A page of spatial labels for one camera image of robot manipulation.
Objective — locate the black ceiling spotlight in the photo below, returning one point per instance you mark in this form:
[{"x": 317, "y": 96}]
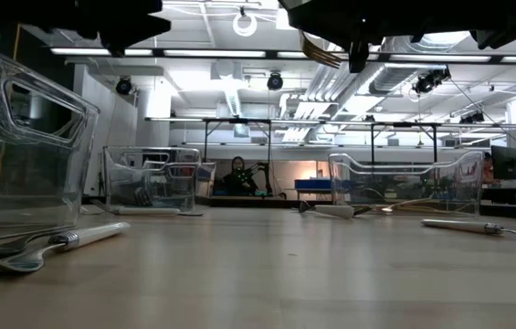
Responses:
[
  {"x": 275, "y": 81},
  {"x": 124, "y": 86}
]

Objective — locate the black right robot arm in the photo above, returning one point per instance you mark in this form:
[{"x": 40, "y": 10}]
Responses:
[{"x": 513, "y": 18}]

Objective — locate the black table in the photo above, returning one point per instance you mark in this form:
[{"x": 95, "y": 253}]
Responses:
[{"x": 513, "y": 192}]

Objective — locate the black track light cluster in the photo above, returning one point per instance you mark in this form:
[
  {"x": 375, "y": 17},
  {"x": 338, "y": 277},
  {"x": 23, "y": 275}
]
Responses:
[{"x": 428, "y": 82}]

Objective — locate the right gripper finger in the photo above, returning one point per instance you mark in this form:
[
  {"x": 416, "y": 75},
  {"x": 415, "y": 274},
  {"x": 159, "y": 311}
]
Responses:
[{"x": 359, "y": 57}]

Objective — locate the clear plastic bin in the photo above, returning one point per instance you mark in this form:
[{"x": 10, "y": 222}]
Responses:
[
  {"x": 34, "y": 183},
  {"x": 120, "y": 183},
  {"x": 422, "y": 183}
]

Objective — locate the gold fork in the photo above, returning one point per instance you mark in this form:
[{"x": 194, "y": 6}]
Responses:
[
  {"x": 321, "y": 52},
  {"x": 422, "y": 210}
]

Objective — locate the small black track lights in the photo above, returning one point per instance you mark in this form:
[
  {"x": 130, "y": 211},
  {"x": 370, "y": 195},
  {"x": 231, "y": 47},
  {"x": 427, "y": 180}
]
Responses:
[{"x": 472, "y": 118}]

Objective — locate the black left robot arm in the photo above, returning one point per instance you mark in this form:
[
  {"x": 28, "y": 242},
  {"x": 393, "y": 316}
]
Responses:
[{"x": 20, "y": 11}]

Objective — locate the black metal gantry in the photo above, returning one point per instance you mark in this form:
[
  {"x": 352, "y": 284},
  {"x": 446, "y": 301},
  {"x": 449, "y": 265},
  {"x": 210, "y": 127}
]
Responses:
[{"x": 239, "y": 121}]

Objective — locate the black computer monitor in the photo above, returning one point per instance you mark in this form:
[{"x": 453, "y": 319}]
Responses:
[{"x": 506, "y": 162}]

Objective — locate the blue storage bin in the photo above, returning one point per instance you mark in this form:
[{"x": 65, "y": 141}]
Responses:
[{"x": 312, "y": 184}]

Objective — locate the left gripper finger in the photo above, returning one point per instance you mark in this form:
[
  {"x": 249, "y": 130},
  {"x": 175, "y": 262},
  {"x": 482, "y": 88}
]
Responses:
[{"x": 134, "y": 32}]

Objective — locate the overhead LED light rail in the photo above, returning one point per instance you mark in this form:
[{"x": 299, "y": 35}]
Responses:
[{"x": 214, "y": 53}]

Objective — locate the cutlery pile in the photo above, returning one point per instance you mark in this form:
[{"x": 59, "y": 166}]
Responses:
[{"x": 403, "y": 204}]

